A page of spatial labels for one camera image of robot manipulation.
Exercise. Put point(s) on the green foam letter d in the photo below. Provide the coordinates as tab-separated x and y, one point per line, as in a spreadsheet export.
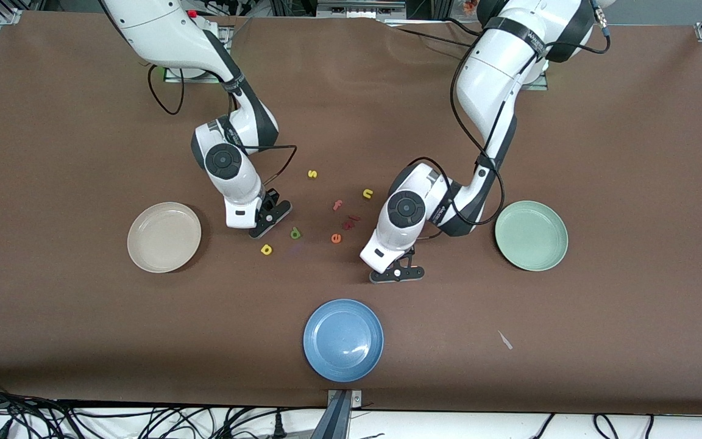
295	233

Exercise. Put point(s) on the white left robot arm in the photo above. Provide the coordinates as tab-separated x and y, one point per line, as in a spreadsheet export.
497	61

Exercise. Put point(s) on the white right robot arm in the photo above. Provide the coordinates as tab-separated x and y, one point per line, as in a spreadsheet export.
168	30

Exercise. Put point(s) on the beige brown plate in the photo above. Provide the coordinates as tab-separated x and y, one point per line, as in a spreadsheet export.
164	238

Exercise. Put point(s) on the blue plate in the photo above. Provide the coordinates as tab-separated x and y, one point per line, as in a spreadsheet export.
343	340

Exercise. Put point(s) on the brown table cover sheet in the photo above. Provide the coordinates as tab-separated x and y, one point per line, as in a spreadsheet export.
351	122

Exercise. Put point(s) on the light green plate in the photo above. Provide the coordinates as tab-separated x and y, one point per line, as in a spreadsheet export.
531	236

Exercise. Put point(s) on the white paper scrap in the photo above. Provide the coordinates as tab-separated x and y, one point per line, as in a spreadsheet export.
504	340

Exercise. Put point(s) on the black power plug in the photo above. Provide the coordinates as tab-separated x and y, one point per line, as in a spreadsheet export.
278	427

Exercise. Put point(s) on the orange artificial flowers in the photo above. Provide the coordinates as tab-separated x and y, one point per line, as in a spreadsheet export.
470	6

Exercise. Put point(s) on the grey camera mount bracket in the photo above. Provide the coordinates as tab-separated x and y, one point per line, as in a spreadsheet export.
339	414

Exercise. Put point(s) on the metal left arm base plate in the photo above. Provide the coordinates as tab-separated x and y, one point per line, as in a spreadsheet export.
540	84

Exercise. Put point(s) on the silver aluminium frame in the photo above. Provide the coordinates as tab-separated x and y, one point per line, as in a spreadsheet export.
360	7

